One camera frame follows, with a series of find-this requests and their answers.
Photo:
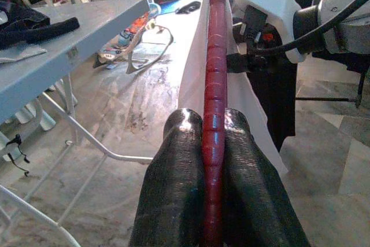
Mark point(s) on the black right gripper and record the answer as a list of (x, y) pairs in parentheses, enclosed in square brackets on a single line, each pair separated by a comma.
[(254, 18)]

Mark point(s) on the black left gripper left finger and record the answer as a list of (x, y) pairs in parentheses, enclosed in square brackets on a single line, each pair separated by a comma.
[(170, 186)]

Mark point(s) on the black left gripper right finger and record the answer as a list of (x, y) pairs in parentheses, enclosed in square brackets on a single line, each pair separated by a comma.
[(254, 200)]

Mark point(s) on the red plastic hanger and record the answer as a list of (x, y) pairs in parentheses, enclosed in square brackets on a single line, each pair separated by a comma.
[(215, 85)]

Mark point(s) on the white garment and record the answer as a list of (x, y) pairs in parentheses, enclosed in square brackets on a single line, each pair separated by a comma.
[(193, 70)]

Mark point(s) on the black slipper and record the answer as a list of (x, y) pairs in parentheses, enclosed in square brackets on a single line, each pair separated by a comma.
[(188, 7)]

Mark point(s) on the blue floor mat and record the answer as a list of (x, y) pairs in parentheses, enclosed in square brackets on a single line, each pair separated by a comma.
[(169, 5)]

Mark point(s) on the colourful baby bouncer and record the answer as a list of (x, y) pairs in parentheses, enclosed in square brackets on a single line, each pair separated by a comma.
[(130, 31)]

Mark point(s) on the black metal drying rack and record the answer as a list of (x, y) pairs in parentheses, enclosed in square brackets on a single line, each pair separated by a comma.
[(359, 90)]

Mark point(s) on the grey folding table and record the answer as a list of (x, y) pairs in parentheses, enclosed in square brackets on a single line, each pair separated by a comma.
[(72, 36)]

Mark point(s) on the dark clothing pile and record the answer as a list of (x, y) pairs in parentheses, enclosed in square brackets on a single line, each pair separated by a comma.
[(29, 31)]

